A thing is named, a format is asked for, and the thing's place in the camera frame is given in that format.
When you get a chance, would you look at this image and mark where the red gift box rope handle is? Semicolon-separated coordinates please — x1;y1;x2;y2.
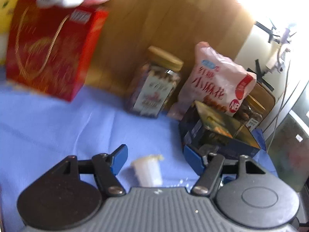
5;0;109;102

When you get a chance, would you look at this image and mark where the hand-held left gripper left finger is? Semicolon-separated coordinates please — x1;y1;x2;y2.
52;144;128;197

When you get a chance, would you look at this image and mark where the white jelly cup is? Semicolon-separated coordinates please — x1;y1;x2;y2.
130;154;165;187

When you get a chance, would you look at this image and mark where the clear nut jar gold lid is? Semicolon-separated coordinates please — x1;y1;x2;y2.
124;45;184;119
233;81;276;132

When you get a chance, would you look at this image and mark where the pink snack bag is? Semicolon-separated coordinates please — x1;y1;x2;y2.
166;41;257;121

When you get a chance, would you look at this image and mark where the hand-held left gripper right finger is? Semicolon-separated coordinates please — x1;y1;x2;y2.
183;145;266;196

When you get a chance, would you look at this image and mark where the white cable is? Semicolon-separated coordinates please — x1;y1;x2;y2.
263;46;292;150

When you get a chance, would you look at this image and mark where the blue printed blanket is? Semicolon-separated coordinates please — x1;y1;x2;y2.
0;65;278;232

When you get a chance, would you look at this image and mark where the yellow plush toy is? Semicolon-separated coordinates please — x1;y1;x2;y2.
0;0;26;64

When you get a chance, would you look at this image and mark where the dark blue cardboard box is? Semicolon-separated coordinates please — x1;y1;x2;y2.
178;100;261;160

